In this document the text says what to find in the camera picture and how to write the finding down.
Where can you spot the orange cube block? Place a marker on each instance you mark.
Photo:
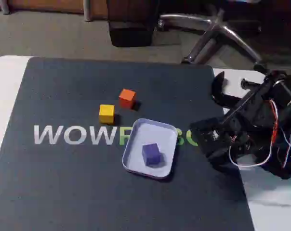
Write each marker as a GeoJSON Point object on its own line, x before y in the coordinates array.
{"type": "Point", "coordinates": [127, 97]}

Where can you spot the yellow cube block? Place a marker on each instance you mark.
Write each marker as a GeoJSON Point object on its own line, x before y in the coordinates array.
{"type": "Point", "coordinates": [106, 113]}

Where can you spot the pale lavender rectangular tray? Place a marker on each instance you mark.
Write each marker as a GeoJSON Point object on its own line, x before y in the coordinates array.
{"type": "Point", "coordinates": [136, 149]}

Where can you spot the black C-clamp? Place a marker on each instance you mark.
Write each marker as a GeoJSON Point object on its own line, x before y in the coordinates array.
{"type": "Point", "coordinates": [219, 92]}

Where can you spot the purple cube block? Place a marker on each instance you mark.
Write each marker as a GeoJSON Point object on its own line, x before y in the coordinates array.
{"type": "Point", "coordinates": [151, 154]}

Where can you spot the chrome office chair base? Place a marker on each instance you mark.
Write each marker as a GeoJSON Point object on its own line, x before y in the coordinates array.
{"type": "Point", "coordinates": [220, 29]}

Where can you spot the black box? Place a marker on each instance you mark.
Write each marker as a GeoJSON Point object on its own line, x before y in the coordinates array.
{"type": "Point", "coordinates": [131, 31]}

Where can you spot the black desk mat with logo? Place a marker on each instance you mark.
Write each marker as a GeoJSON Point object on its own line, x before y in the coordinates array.
{"type": "Point", "coordinates": [63, 180]}

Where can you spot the grey furniture leg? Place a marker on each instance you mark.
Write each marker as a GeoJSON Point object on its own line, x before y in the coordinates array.
{"type": "Point", "coordinates": [87, 10]}
{"type": "Point", "coordinates": [4, 6]}

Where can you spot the brown wooden furniture panel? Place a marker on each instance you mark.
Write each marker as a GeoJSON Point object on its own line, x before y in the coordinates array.
{"type": "Point", "coordinates": [44, 4]}

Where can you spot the black gripper camera mount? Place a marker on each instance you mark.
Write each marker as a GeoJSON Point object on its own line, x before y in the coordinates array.
{"type": "Point", "coordinates": [213, 144]}

